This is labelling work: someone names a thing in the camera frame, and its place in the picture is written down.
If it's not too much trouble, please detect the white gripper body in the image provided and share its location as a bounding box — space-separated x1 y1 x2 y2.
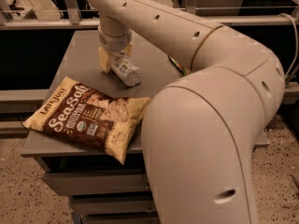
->
98 15 132 52

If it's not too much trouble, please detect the clear blue plastic bottle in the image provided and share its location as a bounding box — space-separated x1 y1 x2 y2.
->
111 53 142 87

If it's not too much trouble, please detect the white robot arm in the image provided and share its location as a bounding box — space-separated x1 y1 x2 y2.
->
88 0 285 224

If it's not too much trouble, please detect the green snack pouch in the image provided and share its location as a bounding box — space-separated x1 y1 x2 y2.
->
168 56 191 76

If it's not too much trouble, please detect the yellow brown chips bag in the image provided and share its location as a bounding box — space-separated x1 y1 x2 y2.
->
24 77 150 163

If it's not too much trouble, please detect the grey drawer cabinet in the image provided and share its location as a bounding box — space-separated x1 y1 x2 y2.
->
23 31 186 215

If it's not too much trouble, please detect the metal railing frame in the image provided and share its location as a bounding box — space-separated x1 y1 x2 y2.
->
0 0 299 32

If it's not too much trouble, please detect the white cable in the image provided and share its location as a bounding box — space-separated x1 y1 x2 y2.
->
278 12 299 79

